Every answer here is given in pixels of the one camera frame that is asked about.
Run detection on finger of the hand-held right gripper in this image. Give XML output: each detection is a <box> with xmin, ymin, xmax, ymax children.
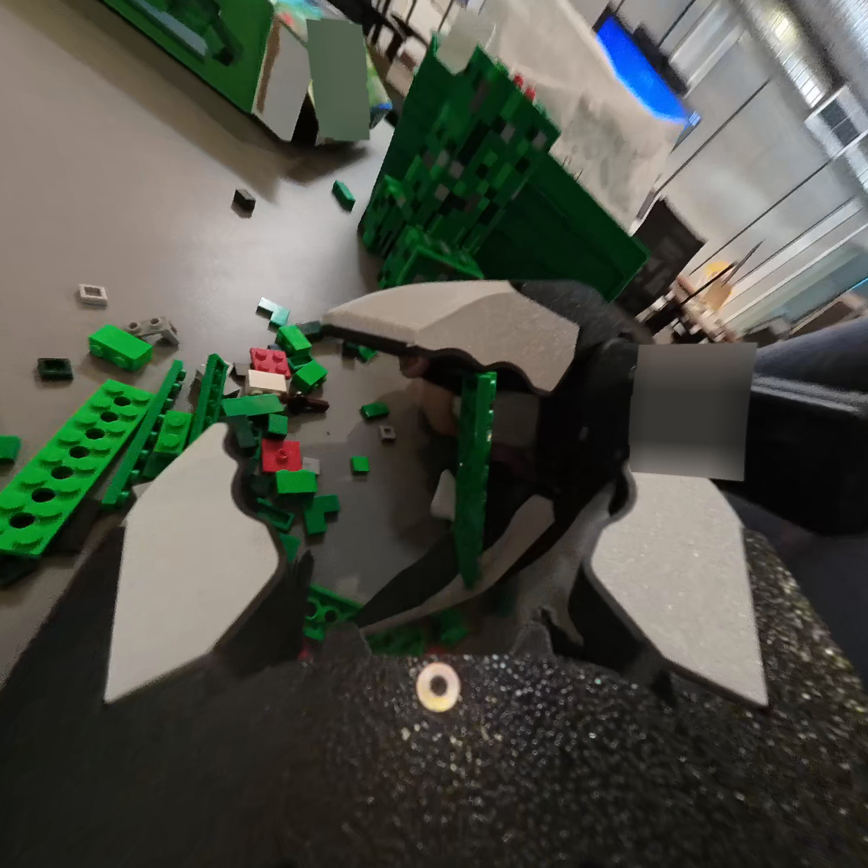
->
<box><xmin>358</xmin><ymin>494</ymin><xmax>558</xmax><ymax>628</ymax></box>
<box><xmin>321</xmin><ymin>280</ymin><xmax>582</xmax><ymax>396</ymax></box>

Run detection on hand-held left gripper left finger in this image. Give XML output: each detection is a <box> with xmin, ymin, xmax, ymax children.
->
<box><xmin>104</xmin><ymin>422</ymin><xmax>288</xmax><ymax>706</ymax></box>

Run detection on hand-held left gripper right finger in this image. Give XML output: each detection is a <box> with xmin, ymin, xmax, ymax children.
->
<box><xmin>582</xmin><ymin>470</ymin><xmax>770</xmax><ymax>709</ymax></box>

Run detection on long green toy plate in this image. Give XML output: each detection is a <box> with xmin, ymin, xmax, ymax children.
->
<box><xmin>453</xmin><ymin>370</ymin><xmax>498</xmax><ymax>590</ymax></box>

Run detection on narrow green toy strip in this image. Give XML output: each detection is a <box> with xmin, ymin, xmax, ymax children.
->
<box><xmin>189</xmin><ymin>353</ymin><xmax>229</xmax><ymax>445</ymax></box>
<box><xmin>101</xmin><ymin>359</ymin><xmax>185</xmax><ymax>511</ymax></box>

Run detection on green pixel brick model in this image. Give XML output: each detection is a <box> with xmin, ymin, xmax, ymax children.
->
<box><xmin>358</xmin><ymin>34</ymin><xmax>651</xmax><ymax>303</ymax></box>

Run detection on wide green plate with holes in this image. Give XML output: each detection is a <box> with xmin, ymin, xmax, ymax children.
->
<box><xmin>0</xmin><ymin>378</ymin><xmax>158</xmax><ymax>560</ymax></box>

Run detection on pile of small toy bricks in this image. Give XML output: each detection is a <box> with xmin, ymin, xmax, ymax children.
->
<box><xmin>193</xmin><ymin>295</ymin><xmax>396</xmax><ymax>543</ymax></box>

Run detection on black box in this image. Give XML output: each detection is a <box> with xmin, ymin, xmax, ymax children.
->
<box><xmin>629</xmin><ymin>198</ymin><xmax>708</xmax><ymax>321</ymax></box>

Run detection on green two-stud brick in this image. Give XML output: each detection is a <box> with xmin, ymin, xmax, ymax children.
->
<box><xmin>88</xmin><ymin>323</ymin><xmax>154</xmax><ymax>373</ymax></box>

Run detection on dark blue trousers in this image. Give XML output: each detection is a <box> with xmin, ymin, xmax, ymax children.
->
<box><xmin>754</xmin><ymin>317</ymin><xmax>868</xmax><ymax>408</ymax></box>

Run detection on blue screen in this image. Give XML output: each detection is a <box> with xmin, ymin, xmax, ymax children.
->
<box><xmin>594</xmin><ymin>15</ymin><xmax>702</xmax><ymax>128</ymax></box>

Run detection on green cardboard box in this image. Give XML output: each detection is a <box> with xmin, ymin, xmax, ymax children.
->
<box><xmin>102</xmin><ymin>0</ymin><xmax>396</xmax><ymax>147</ymax></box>

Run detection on grey bracket brick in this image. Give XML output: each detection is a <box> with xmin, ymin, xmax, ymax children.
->
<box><xmin>125</xmin><ymin>315</ymin><xmax>180</xmax><ymax>344</ymax></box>

